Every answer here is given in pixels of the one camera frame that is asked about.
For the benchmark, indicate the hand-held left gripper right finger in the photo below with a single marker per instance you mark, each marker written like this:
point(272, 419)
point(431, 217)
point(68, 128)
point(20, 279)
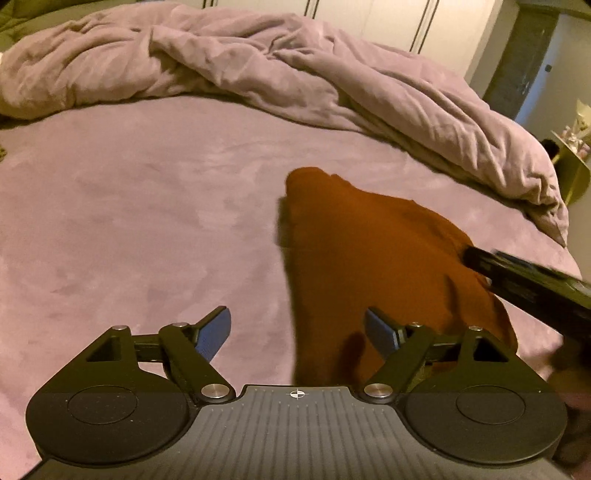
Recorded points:
point(381, 330)

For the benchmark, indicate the orange small garment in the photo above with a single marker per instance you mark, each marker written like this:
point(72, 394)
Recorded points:
point(388, 258)

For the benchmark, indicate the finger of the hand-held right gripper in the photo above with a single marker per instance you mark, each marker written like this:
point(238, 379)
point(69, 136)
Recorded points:
point(512, 265)

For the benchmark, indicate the crumpled purple duvet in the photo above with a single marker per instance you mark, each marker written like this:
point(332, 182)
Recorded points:
point(286, 69)

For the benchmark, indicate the olive green pillow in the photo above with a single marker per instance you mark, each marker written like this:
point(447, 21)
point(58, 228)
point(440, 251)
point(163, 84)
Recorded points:
point(27, 14)

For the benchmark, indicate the white wardrobe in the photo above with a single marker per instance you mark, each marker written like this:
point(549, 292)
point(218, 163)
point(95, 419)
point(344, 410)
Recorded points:
point(369, 18)

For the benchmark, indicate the green round side table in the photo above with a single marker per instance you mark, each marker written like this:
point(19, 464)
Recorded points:
point(575, 170)

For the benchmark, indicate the pale decoration on side table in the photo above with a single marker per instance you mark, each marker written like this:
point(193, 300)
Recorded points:
point(579, 127)

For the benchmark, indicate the person's right forearm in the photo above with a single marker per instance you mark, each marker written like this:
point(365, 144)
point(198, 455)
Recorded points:
point(572, 392)

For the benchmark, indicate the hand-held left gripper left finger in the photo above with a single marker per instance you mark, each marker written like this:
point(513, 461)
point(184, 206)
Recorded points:
point(214, 334)

